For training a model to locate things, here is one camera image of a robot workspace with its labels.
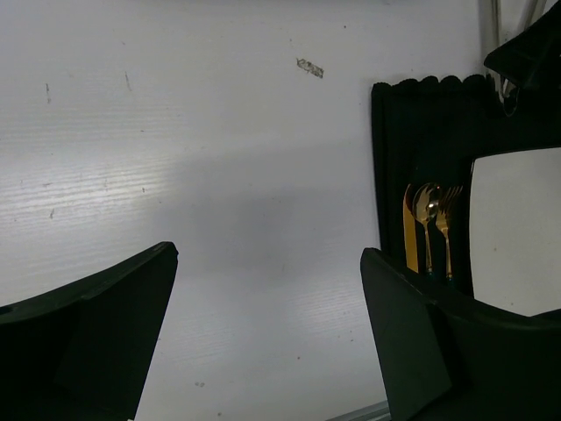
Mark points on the gold fork green handle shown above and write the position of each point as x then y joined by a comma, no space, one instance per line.
443,224

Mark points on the small tape scrap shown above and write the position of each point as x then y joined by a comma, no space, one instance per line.
310,68

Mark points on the gold knife green handle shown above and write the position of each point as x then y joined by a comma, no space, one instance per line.
409,232

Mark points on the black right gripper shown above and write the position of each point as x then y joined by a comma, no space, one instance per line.
531,60

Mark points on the white square plate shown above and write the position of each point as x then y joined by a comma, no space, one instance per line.
515,231

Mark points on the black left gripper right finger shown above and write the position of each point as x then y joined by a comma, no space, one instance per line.
446,356

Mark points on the black placemat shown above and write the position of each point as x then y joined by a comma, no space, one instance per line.
432,130

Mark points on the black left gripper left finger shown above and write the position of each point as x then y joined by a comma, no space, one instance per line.
83,351

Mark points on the aluminium table rail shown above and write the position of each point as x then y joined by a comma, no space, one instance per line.
376,412

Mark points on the aluminium side rail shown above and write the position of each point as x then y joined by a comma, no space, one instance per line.
500,21

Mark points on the gold spoon green handle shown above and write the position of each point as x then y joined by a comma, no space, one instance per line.
425,208

